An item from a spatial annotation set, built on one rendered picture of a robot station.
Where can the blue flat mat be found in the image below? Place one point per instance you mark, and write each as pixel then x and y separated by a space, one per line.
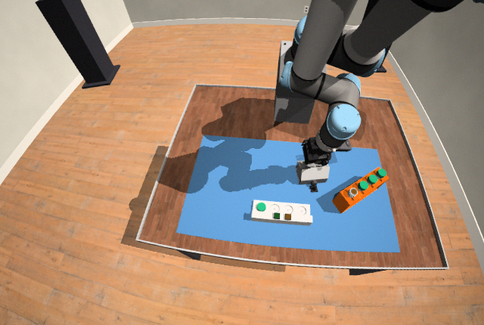
pixel 230 173

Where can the green round cap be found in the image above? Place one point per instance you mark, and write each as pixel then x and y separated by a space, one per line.
pixel 363 185
pixel 261 207
pixel 381 173
pixel 372 179

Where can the orange test tube rack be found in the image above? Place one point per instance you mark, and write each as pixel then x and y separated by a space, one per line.
pixel 343 202

